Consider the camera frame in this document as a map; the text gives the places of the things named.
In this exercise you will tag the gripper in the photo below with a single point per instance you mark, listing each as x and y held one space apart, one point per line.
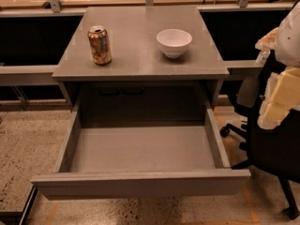
291 39

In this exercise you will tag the grey top drawer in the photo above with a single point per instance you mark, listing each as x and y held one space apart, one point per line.
163 142

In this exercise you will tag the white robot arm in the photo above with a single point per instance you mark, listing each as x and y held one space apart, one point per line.
284 40

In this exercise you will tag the grey drawer cabinet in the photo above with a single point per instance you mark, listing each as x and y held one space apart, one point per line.
140 79

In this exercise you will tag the clear plastic bottle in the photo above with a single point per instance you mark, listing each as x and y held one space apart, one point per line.
262 58

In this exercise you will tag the black office chair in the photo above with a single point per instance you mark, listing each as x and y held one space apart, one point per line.
275 151

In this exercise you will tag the white ceramic bowl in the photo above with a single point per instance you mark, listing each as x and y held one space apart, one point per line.
173 42

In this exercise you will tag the gold soda can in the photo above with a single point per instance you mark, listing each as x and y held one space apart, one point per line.
100 45

